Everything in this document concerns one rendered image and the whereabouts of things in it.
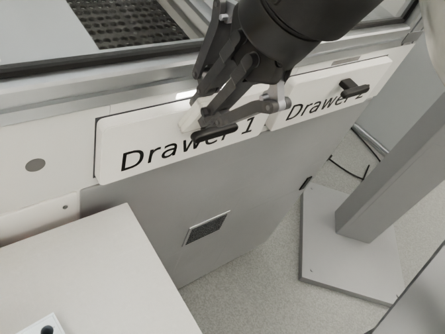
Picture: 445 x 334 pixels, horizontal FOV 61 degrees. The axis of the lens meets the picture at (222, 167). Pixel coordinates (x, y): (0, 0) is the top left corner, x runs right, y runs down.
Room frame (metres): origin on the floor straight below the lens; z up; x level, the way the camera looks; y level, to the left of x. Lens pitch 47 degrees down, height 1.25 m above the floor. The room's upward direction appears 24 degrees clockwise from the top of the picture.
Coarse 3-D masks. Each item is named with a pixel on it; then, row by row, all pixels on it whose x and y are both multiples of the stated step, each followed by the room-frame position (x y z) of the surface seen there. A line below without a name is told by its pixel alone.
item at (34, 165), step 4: (32, 160) 0.23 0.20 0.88; (36, 160) 0.23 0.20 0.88; (40, 160) 0.24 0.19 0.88; (44, 160) 0.24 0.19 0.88; (28, 164) 0.23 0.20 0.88; (32, 164) 0.23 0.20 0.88; (36, 164) 0.23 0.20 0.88; (40, 164) 0.24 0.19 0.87; (44, 164) 0.24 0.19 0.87; (28, 168) 0.23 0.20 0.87; (32, 168) 0.23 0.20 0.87; (36, 168) 0.23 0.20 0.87; (40, 168) 0.24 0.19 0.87
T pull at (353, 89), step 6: (348, 78) 0.65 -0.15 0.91; (342, 84) 0.63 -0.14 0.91; (348, 84) 0.63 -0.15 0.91; (354, 84) 0.63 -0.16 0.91; (366, 84) 0.65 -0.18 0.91; (348, 90) 0.60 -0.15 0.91; (354, 90) 0.61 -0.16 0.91; (360, 90) 0.62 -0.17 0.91; (366, 90) 0.64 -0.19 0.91; (342, 96) 0.59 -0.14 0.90; (348, 96) 0.60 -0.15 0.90
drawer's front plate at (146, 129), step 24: (120, 120) 0.30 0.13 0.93; (144, 120) 0.32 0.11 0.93; (168, 120) 0.35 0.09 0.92; (264, 120) 0.50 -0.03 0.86; (96, 144) 0.29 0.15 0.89; (120, 144) 0.30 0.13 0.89; (144, 144) 0.32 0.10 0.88; (192, 144) 0.39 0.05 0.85; (216, 144) 0.43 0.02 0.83; (96, 168) 0.28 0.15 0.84; (120, 168) 0.30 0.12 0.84; (144, 168) 0.33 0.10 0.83
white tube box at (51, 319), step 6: (42, 318) 0.11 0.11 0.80; (48, 318) 0.11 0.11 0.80; (54, 318) 0.12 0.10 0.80; (36, 324) 0.10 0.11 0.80; (42, 324) 0.11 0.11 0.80; (48, 324) 0.11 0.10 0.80; (54, 324) 0.11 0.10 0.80; (24, 330) 0.09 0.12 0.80; (30, 330) 0.10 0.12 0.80; (36, 330) 0.10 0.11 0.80; (42, 330) 0.10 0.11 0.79; (48, 330) 0.11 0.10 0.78; (54, 330) 0.11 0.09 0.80; (60, 330) 0.11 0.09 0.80
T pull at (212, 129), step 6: (210, 126) 0.37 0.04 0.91; (216, 126) 0.38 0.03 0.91; (228, 126) 0.39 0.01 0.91; (234, 126) 0.39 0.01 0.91; (198, 132) 0.35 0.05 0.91; (204, 132) 0.36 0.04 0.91; (210, 132) 0.36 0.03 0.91; (216, 132) 0.37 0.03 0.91; (222, 132) 0.38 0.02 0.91; (228, 132) 0.39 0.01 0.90; (192, 138) 0.34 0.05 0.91; (198, 138) 0.34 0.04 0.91; (204, 138) 0.35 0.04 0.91; (210, 138) 0.36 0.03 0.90
